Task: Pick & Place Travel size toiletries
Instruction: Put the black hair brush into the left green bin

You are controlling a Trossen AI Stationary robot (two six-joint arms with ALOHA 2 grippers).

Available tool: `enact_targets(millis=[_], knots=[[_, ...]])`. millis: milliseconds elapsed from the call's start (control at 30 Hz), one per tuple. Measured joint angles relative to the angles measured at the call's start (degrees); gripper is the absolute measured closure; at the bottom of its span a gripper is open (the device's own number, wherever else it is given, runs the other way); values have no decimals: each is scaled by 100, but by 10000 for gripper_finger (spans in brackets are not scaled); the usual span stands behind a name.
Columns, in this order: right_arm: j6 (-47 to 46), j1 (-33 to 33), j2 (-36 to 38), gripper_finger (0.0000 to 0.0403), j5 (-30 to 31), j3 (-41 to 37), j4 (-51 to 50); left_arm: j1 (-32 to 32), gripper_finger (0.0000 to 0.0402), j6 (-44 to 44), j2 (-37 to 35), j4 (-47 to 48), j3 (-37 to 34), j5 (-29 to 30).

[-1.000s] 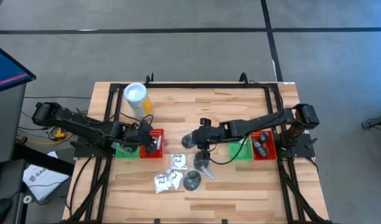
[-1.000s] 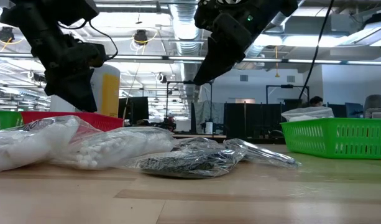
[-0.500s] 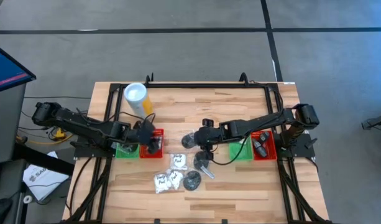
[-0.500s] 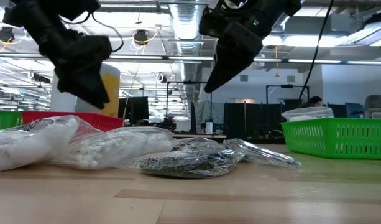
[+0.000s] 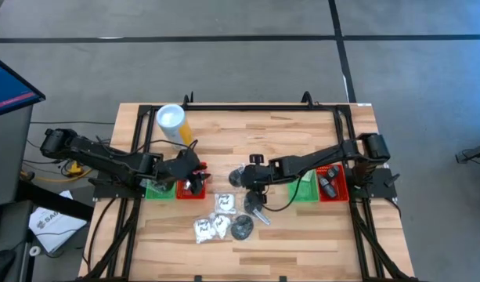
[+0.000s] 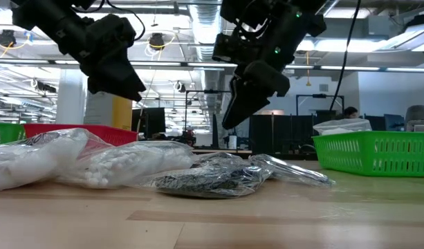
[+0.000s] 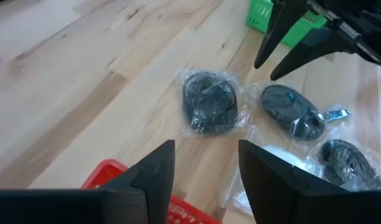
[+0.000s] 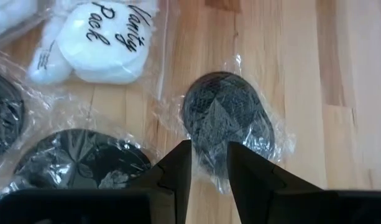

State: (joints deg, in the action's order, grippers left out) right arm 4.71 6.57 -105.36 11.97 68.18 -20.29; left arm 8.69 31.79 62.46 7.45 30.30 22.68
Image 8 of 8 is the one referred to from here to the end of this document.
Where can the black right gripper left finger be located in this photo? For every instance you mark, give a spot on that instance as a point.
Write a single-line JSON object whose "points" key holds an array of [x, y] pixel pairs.
{"points": [[84, 207]]}

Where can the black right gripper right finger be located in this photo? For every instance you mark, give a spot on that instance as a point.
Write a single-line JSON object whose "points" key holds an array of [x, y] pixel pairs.
{"points": [[317, 208]]}

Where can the clear bag black hair net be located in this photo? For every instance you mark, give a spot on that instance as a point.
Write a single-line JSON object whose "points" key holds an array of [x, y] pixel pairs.
{"points": [[3, 115], [78, 158], [224, 109]]}

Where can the vanity pack cotton bag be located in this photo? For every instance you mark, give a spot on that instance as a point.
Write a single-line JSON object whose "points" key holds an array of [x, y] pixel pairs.
{"points": [[103, 46], [10, 15]]}

